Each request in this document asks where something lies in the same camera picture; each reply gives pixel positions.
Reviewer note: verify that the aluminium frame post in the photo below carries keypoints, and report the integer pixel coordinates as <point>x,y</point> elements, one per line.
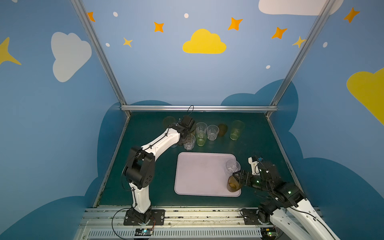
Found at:
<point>304,50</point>
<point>91,33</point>

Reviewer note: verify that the tall green glass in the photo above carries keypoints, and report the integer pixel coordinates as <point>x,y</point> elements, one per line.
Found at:
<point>236,129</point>

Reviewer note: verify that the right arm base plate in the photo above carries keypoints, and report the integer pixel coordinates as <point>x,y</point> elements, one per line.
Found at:
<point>255,217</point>

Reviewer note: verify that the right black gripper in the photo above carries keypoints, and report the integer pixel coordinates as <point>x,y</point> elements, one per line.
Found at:
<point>245,177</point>

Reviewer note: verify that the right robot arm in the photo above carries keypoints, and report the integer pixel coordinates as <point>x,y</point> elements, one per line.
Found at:
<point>287,207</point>

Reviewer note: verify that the dark amber dimpled glass back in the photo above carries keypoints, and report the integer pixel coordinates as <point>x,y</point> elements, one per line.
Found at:
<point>223,128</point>

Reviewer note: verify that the controller board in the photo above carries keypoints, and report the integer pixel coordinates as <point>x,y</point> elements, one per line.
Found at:
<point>143,233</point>
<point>268,234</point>

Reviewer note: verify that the dark amber dimpled glass front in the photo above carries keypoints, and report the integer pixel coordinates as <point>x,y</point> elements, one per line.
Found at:
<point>233,185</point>

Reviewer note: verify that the right controller board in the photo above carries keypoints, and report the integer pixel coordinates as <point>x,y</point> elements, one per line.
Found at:
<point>268,234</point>

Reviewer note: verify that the back horizontal aluminium frame bar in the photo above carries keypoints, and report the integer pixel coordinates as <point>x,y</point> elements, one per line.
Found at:
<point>170,108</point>

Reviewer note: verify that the right aluminium frame post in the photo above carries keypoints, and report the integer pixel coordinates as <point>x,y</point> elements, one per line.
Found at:
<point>304,50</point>

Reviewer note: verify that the dark amber dimpled glass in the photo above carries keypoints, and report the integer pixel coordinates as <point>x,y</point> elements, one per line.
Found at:
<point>223,128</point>
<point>233,185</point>

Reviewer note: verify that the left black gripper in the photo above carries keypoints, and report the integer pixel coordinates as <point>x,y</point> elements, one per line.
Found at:
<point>186,137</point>

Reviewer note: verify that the small green glass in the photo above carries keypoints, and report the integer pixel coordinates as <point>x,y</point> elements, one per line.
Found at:
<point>201,138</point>

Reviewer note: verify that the lilac plastic tray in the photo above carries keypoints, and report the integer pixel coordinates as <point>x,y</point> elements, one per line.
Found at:
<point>203,174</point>

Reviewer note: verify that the left aluminium frame post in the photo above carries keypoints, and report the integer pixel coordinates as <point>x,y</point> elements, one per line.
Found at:
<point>91,33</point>

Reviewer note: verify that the clear faceted glass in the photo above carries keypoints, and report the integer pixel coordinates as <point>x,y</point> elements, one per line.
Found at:
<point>232,166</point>
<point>189,142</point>

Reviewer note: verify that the clear glass back left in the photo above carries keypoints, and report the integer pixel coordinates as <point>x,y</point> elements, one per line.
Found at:
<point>201,129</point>

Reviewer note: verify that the aluminium mounting rail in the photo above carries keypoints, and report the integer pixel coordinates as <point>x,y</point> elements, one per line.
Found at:
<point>179,224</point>

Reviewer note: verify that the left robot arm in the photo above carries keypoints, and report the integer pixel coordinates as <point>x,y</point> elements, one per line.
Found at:
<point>139,169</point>

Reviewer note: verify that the left controller board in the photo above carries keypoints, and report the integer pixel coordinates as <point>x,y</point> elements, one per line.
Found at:
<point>143,233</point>

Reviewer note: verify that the clear glass back right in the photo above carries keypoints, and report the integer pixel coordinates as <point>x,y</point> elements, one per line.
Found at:
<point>212,132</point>

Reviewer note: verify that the tall amber glass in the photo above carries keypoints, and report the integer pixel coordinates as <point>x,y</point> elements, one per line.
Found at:
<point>167,121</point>

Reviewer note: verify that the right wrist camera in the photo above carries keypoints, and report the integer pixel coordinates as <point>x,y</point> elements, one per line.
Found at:
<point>256,164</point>

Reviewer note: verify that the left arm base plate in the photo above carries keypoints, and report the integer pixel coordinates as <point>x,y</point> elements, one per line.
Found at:
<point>156,217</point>

